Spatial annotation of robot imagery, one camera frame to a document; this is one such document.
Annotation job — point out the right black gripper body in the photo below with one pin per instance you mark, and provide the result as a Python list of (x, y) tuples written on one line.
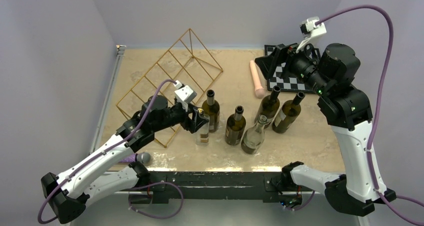
[(301, 63)]

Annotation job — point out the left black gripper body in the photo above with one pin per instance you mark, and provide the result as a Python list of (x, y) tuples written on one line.
[(178, 115)]

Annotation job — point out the clear glass liquor bottle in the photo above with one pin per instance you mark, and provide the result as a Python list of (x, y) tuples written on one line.
[(202, 135)]

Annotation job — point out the dark green wine bottle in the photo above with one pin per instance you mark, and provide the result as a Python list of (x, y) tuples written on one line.
[(211, 107)]

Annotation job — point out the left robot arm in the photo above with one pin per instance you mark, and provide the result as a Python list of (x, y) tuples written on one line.
[(72, 191)]

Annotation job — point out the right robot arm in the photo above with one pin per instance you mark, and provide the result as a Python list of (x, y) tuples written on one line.
[(348, 112)]

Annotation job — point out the dark green bottle rear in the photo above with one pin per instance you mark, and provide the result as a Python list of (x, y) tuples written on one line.
[(269, 106)]

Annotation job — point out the dark green bottle right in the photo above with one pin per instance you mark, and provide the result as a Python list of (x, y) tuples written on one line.
[(289, 112)]

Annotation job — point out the clear brown-tinted bottle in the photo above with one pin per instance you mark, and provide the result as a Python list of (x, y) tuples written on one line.
[(254, 137)]

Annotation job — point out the black white chessboard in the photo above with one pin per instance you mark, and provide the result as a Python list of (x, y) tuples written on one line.
[(287, 84)]

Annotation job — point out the purple glitter microphone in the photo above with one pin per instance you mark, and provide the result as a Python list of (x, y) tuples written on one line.
[(144, 158)]

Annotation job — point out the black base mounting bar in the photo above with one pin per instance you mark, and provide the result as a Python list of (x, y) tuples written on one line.
[(264, 186)]

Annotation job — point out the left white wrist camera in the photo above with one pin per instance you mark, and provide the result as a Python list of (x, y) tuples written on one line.
[(184, 94)]

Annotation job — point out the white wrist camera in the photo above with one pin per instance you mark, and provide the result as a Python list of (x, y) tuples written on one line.
[(311, 32), (184, 94)]

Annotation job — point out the pink cylindrical handle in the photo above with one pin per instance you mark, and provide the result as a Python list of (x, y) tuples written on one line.
[(258, 88)]

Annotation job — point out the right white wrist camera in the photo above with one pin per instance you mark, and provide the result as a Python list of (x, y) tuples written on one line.
[(311, 32)]

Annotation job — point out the gold wire wine rack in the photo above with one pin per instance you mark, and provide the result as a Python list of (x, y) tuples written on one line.
[(187, 60)]

